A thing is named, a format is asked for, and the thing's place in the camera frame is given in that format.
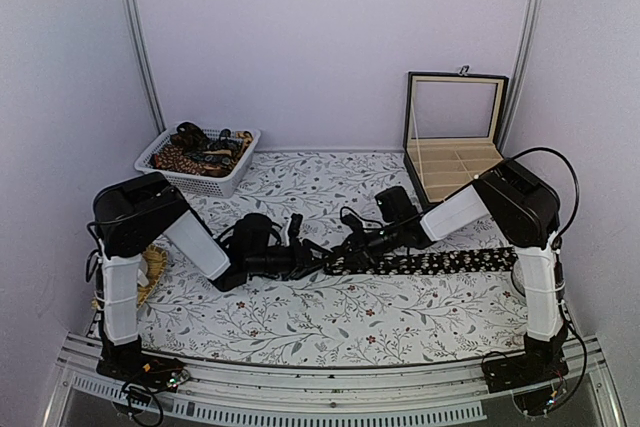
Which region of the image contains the aluminium front rail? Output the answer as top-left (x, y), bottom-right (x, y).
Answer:
top-left (43, 334), bottom-right (629, 426)

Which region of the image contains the brown patterned ties pile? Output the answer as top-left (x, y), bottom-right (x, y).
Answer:
top-left (150, 122), bottom-right (254, 178)

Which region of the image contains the patterned round bowl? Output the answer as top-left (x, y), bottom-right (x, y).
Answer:
top-left (510, 261), bottom-right (526, 299)

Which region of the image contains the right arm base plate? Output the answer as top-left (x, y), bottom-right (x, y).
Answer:
top-left (481, 352), bottom-right (569, 393)

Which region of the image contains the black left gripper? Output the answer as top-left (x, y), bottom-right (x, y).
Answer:
top-left (246, 238), bottom-right (336, 281)

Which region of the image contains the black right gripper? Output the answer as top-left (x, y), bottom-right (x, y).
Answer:
top-left (331, 221), bottom-right (402, 269)

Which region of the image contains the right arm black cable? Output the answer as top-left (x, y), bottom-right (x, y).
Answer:
top-left (509, 146), bottom-right (581, 251)

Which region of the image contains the black compartment storage box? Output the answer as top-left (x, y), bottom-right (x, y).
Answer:
top-left (402, 71), bottom-right (509, 208)

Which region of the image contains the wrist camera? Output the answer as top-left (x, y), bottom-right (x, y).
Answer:
top-left (339, 207), bottom-right (365, 239)
top-left (283, 213), bottom-right (303, 247)

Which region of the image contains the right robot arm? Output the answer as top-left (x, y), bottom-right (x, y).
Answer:
top-left (335, 159), bottom-right (568, 389)

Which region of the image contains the black floral tie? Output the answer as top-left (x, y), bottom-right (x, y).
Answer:
top-left (323, 247), bottom-right (518, 276)

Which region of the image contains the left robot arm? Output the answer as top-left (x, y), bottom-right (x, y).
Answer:
top-left (86, 173), bottom-right (314, 389)

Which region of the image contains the woven bamboo tray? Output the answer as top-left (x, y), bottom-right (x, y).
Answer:
top-left (136, 244), bottom-right (168, 310)

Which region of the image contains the white ceramic mug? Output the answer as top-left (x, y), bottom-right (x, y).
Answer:
top-left (137, 268), bottom-right (149, 288)

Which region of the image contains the left metal frame post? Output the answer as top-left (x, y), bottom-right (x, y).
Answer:
top-left (122, 0), bottom-right (166, 134)

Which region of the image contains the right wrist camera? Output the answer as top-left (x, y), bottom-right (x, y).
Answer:
top-left (339, 207), bottom-right (365, 239)

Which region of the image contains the floral tablecloth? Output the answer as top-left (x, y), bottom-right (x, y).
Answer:
top-left (138, 152), bottom-right (527, 367)

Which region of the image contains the metal frame post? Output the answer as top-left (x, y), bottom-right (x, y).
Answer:
top-left (122, 0), bottom-right (166, 134)
top-left (497, 0), bottom-right (543, 151)

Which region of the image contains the white plastic basket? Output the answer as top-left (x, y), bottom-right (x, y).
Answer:
top-left (134, 121), bottom-right (261, 198)

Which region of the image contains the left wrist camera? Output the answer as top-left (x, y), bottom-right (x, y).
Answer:
top-left (283, 213), bottom-right (303, 247)

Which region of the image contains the right metal frame post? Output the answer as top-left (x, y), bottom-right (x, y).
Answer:
top-left (497, 0), bottom-right (543, 151)

